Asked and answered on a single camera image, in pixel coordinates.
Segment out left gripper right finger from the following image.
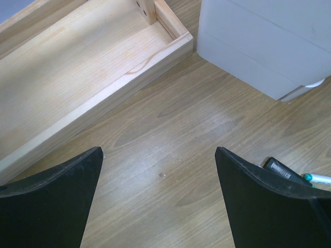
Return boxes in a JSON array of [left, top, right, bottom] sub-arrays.
[[215, 147, 330, 247]]

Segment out green black highlighter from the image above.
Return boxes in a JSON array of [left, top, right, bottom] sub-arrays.
[[263, 157, 313, 187]]

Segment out teal tip white marker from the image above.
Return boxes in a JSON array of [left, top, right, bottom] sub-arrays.
[[304, 173, 331, 185]]

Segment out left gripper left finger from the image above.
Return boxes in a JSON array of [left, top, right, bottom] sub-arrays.
[[1, 147, 103, 247]]

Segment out wooden clothes rack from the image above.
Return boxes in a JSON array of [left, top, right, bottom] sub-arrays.
[[1, 1, 193, 184]]

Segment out white drawer cabinet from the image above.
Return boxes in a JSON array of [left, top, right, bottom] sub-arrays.
[[197, 1, 330, 100]]

